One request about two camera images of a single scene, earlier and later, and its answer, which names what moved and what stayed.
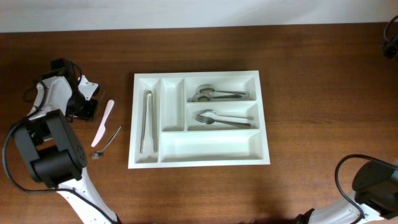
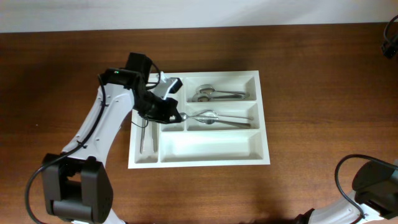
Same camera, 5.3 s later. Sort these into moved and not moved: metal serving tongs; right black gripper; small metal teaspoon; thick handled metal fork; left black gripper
Moved: left black gripper; small metal teaspoon
Not moved: right black gripper; thick handled metal fork; metal serving tongs
